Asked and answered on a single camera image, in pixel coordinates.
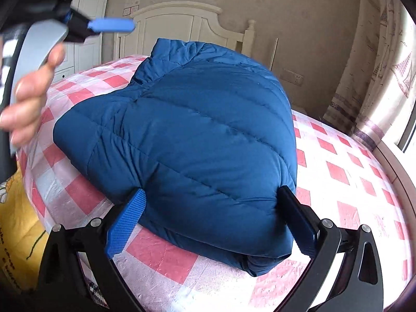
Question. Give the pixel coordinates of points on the printed beige curtain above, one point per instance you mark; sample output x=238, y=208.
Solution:
x=383, y=71

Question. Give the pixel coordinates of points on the wall power socket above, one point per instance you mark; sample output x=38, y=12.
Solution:
x=298, y=79

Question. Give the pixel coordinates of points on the white wooden headboard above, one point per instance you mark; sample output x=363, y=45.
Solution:
x=175, y=22

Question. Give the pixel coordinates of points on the blue puffer jacket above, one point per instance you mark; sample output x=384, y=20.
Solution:
x=195, y=136

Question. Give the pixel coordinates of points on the person's left hand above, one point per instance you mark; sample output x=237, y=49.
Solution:
x=29, y=104

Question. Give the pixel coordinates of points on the red checked bed cover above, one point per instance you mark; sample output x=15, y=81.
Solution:
x=341, y=175

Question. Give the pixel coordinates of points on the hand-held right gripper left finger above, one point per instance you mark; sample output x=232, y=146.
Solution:
x=126, y=221

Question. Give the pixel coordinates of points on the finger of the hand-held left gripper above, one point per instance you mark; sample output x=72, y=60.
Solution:
x=110, y=26

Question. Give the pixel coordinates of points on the yellow printed blanket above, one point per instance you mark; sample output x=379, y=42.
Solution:
x=16, y=227

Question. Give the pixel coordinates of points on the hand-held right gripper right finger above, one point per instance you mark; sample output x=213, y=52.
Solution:
x=297, y=217

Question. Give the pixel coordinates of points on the metal pole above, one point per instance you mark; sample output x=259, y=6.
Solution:
x=273, y=53

